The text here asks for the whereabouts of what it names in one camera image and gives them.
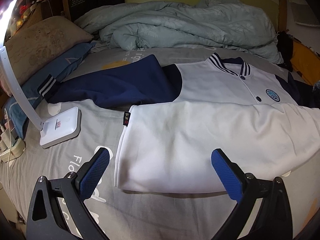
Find white navy varsity jacket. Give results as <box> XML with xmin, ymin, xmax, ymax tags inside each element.
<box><xmin>38</xmin><ymin>53</ymin><xmax>319</xmax><ymax>193</ymax></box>

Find grey printed bed sheet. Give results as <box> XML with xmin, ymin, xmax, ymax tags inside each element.
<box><xmin>1</xmin><ymin>48</ymin><xmax>319</xmax><ymax>239</ymax></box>

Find white power strip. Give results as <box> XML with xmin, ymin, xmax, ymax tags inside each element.
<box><xmin>0</xmin><ymin>125</ymin><xmax>25</xmax><ymax>163</ymax></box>

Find white LED desk lamp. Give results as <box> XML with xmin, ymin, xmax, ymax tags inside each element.
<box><xmin>0</xmin><ymin>0</ymin><xmax>82</xmax><ymax>149</ymax></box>

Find blue folded garment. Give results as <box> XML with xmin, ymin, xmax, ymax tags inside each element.
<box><xmin>5</xmin><ymin>42</ymin><xmax>95</xmax><ymax>139</ymax></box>

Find beige patterned pillow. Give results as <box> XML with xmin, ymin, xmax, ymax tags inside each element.
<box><xmin>4</xmin><ymin>16</ymin><xmax>93</xmax><ymax>85</ymax></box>

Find black garment pile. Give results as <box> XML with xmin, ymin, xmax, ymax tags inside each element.
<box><xmin>277</xmin><ymin>31</ymin><xmax>293</xmax><ymax>72</ymax></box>

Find pale green quilt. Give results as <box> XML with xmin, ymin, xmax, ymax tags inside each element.
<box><xmin>75</xmin><ymin>0</ymin><xmax>283</xmax><ymax>64</ymax></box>

